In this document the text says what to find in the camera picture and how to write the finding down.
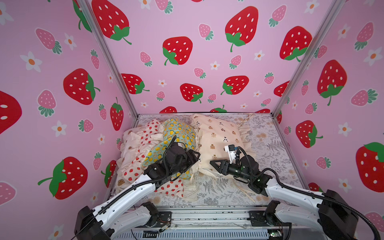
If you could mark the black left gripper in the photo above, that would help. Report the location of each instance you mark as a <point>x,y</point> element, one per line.
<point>192,160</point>

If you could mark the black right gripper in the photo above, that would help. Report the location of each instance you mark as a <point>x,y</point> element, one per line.
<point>227,168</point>

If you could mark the beige animal print pillow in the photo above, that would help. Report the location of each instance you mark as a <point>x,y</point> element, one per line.
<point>214,134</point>

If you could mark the red strawberry print pillow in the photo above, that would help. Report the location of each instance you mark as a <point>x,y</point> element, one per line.
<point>145,145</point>

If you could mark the cream bear print pillow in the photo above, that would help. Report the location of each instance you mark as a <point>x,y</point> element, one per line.
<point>129,164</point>

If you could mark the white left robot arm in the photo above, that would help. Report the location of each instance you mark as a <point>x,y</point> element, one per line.
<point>112,218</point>

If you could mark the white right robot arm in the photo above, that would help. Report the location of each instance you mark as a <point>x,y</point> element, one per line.
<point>325,212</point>

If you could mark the floral pattern table mat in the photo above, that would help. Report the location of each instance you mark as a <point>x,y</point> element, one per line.
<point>263,142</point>

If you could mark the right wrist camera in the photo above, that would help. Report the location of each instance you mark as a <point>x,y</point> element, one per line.
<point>232,151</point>

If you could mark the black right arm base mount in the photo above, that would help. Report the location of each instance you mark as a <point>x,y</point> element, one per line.
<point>267,217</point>

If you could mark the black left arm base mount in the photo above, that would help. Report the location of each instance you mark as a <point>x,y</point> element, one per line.
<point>157,219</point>

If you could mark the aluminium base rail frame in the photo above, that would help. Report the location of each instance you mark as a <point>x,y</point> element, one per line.
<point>219,224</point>

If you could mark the aluminium frame corner post left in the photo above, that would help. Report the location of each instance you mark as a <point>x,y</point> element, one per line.
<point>91,19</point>

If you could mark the aluminium frame corner post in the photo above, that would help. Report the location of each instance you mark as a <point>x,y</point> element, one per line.
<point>319,36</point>
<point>91,19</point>

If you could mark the aluminium frame corner post right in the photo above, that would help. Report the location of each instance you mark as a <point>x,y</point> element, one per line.
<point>319,36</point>

